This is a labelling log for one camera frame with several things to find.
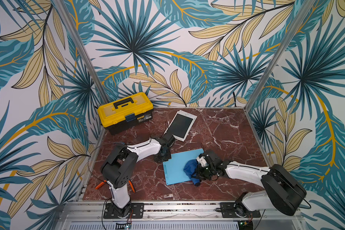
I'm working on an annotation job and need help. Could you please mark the blue microfiber cloth black trim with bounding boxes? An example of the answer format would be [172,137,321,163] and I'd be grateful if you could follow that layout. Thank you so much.
[184,159,201,187]

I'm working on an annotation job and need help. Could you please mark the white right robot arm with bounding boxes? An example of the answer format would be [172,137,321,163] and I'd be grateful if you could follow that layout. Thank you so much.
[189,150,307,218]

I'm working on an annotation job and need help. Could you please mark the white drawing tablet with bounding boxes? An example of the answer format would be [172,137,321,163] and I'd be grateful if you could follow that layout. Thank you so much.
[165,110,197,141]

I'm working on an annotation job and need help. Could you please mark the yellow black toolbox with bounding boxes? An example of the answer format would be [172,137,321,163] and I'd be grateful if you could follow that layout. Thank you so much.
[97,93,154,135]

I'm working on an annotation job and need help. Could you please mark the aluminium corner post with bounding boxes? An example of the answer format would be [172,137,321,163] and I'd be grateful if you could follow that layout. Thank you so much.
[53,0,109,104]
[244,0,315,113]

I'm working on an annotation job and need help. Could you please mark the left aluminium corner post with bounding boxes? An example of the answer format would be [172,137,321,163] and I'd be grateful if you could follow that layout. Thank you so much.
[53,0,109,104]

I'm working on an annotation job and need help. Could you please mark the orange handled cutter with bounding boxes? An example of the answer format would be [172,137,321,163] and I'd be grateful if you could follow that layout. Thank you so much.
[95,180,136,193]

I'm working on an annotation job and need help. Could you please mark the blue framed drawing tablet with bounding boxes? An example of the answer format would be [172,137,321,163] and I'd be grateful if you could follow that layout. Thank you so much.
[163,149,204,186]

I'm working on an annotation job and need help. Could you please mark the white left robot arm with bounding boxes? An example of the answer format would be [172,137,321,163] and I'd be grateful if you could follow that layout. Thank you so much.
[100,133,175,218]

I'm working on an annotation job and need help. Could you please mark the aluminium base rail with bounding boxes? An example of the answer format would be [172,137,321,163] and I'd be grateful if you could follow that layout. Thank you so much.
[55,200,308,230]

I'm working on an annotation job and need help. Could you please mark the right aluminium corner post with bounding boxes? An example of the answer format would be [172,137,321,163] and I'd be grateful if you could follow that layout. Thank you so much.
[244,0,315,113]

